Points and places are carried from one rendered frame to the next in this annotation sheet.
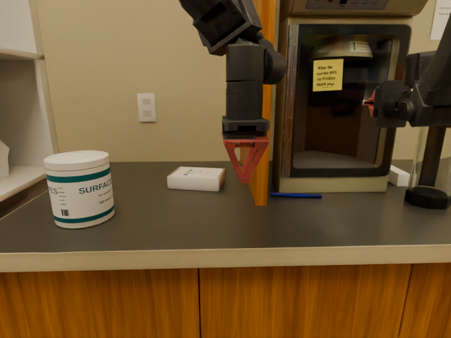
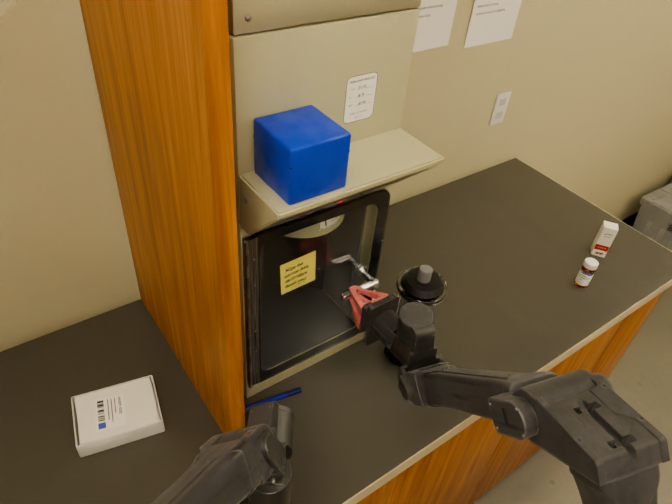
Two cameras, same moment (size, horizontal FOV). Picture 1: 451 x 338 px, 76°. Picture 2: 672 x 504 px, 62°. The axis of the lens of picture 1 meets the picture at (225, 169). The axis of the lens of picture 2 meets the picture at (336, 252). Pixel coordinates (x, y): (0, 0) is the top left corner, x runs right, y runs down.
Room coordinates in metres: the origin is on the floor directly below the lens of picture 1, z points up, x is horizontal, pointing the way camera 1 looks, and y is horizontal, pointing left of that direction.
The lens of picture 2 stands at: (0.15, 0.14, 1.97)
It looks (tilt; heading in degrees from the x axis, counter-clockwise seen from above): 40 degrees down; 323
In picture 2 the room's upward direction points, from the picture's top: 6 degrees clockwise
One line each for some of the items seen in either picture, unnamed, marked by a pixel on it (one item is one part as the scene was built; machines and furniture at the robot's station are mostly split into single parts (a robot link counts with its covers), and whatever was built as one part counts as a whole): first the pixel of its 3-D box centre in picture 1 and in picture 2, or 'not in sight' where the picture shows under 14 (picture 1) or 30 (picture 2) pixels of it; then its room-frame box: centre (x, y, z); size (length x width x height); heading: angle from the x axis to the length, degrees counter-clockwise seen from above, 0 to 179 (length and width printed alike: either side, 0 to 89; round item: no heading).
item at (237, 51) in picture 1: (246, 64); (269, 477); (0.47, -0.03, 1.27); 0.07 x 0.06 x 0.07; 148
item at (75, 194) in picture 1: (81, 186); not in sight; (0.63, 0.33, 1.02); 0.13 x 0.13 x 0.15
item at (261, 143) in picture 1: (243, 152); not in sight; (0.45, -0.03, 1.14); 0.07 x 0.07 x 0.09; 2
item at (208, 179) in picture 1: (197, 178); (117, 414); (0.88, 0.09, 0.96); 0.16 x 0.12 x 0.04; 80
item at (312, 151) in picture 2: not in sight; (300, 153); (0.74, -0.23, 1.56); 0.10 x 0.10 x 0.09; 2
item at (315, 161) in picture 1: (343, 105); (317, 291); (0.79, -0.32, 1.19); 0.30 x 0.01 x 0.40; 92
